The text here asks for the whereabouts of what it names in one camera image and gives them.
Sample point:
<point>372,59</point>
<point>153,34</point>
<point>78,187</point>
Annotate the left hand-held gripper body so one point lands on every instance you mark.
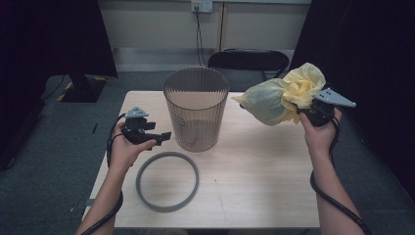
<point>135,129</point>

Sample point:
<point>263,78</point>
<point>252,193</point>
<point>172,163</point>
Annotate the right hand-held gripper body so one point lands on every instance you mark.
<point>321,112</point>

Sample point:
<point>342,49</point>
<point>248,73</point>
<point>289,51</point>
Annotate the clear ribbed trash bin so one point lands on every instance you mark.
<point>195,124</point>

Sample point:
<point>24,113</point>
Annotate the yellow plastic trash bag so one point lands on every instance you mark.
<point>270,101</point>

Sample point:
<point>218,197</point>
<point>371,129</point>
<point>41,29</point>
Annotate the person's right hand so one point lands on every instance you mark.
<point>321,138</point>

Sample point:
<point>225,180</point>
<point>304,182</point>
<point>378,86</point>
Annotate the person's left hand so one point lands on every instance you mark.
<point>124,153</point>

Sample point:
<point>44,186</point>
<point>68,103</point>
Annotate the black stand base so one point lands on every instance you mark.
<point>84,89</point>

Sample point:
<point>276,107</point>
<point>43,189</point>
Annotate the black curtain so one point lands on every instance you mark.
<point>375,58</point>
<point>49,39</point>

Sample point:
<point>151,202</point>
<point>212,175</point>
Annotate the black folding chair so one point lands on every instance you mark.
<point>254,60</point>

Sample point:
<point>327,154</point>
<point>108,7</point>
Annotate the grey tape strip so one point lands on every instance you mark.
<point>89,202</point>

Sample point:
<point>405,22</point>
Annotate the beige wall conduit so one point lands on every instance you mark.
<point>222,26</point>

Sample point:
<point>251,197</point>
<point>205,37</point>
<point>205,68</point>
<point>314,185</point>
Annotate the white wall socket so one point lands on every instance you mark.
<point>202,6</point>

